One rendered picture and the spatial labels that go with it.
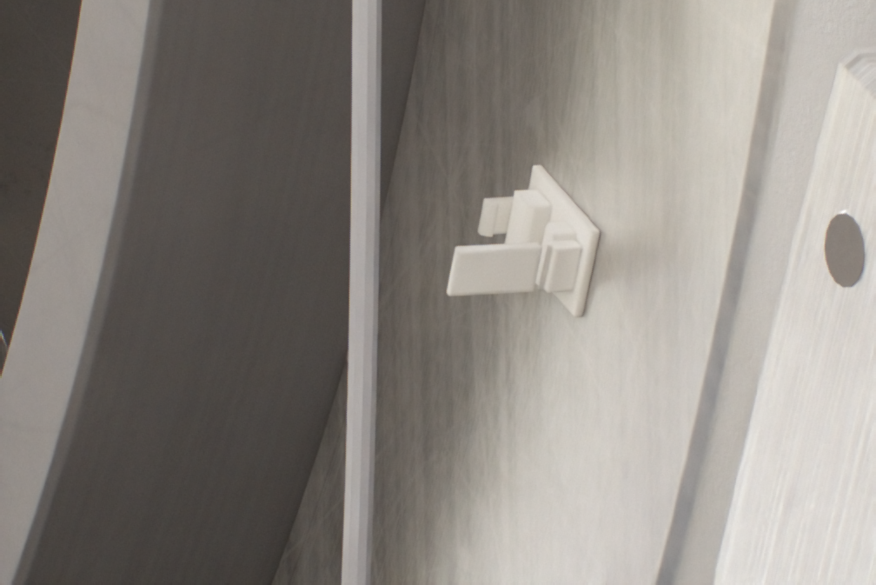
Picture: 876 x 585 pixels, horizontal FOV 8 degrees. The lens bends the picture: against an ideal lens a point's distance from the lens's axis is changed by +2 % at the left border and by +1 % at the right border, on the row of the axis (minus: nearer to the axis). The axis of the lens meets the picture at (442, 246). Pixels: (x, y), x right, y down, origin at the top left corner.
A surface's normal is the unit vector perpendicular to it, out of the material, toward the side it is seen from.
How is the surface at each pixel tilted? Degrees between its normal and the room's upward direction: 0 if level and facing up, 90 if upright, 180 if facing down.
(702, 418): 107
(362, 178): 95
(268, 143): 117
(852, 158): 90
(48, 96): 61
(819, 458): 90
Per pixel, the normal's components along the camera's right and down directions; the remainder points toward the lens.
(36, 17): 0.39, -0.37
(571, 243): 0.17, -0.87
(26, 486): -0.89, 0.06
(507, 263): 0.39, 0.49
